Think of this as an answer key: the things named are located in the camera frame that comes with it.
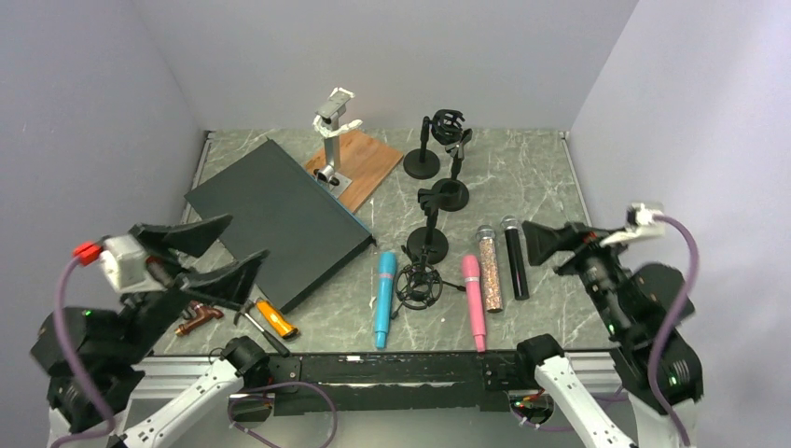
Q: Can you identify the pink microphone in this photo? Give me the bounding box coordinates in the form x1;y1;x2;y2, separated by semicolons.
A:
461;254;487;353

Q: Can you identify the small black hammer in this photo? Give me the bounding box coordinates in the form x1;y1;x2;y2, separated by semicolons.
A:
232;301;291;357

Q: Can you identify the black tripod shock-mount stand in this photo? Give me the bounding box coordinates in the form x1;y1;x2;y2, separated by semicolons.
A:
390;245;466;320

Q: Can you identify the round-base stand glitter mic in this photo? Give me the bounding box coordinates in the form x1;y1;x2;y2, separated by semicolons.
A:
403;188;452;265

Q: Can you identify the glitter microphone silver grille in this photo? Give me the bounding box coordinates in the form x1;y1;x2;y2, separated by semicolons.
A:
476;225;504;314

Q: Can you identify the black microphone silver grille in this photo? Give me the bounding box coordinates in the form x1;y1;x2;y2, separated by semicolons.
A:
501;215;530;301

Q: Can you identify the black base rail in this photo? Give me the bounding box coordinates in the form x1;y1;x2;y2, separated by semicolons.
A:
241;350;538;416

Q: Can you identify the dark grey rack unit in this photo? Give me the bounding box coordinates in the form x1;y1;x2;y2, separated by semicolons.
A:
185;140;375;314

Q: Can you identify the round-base stand black mic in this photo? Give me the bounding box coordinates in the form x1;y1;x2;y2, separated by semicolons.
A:
431;127;473;212

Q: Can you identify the purple cable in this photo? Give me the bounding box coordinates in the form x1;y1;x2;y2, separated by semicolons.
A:
509;214;701;448
49;256;340;448

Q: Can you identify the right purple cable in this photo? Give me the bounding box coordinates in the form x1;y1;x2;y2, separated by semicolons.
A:
509;214;701;448

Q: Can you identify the orange utility knife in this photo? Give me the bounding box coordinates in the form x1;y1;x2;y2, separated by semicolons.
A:
255;299;299;341

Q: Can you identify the round-base stand with shock mount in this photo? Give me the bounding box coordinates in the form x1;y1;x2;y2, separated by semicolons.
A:
402;108;465;180

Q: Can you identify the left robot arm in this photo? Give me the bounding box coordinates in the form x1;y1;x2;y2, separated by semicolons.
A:
31;214;271;447

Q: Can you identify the blue microphone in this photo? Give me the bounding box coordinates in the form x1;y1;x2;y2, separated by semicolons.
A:
373;251;397;350

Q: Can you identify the silver white bracket stand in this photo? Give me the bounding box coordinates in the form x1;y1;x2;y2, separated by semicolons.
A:
312;87;363;189

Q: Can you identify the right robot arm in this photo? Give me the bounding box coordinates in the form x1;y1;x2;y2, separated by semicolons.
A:
513;210;703;447

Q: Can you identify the wooden board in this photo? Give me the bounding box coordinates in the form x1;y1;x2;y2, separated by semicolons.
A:
321;130;404;213

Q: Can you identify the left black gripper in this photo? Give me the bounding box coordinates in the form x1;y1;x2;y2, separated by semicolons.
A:
113;214;271;362

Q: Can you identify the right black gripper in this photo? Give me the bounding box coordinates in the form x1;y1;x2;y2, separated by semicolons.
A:
521;217;636;335

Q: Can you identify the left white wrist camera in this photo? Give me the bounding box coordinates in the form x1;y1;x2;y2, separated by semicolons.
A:
72;234;164;294

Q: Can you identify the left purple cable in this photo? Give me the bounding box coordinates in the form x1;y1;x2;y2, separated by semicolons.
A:
49;256;340;448

